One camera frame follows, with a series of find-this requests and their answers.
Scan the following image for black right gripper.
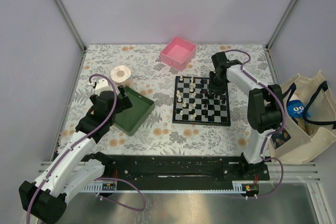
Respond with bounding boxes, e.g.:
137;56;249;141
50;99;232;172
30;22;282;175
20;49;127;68
207;71;227;97

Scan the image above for black white chess board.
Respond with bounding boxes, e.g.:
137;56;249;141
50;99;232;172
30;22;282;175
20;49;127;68
172;76;231;126

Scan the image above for green plastic tray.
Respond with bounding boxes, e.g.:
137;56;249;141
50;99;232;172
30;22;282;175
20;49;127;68
114;86;155;136

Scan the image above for pink plastic box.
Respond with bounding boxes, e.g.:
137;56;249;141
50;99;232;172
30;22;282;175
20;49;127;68
160;36;197;71

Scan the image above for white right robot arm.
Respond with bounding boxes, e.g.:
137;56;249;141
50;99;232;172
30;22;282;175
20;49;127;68
208;51;286;180

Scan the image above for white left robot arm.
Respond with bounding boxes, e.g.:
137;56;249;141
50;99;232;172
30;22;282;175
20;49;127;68
19;86;132;223

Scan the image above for pink toilet paper roll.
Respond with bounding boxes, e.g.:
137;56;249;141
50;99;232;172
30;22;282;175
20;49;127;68
110;65;134;88

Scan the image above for floral patterned table mat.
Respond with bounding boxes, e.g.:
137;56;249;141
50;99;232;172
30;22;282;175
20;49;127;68
57;45;251;156

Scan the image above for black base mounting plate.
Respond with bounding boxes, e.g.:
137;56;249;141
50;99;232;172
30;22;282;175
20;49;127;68
83;153;270;191

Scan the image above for blue cartoon face package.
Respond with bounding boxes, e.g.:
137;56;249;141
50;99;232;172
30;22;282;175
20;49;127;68
287;99;306;118

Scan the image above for cream canvas tote bag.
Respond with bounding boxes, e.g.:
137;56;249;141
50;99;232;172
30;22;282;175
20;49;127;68
269;71;335;164

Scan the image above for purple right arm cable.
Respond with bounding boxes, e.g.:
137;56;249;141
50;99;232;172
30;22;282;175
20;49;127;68
225;49;287;200

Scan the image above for white slotted cable duct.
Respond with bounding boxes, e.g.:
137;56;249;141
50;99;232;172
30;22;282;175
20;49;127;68
80;181;117;193

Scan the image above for aluminium rail frame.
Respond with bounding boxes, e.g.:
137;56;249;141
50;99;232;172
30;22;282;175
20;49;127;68
35;159;69;184

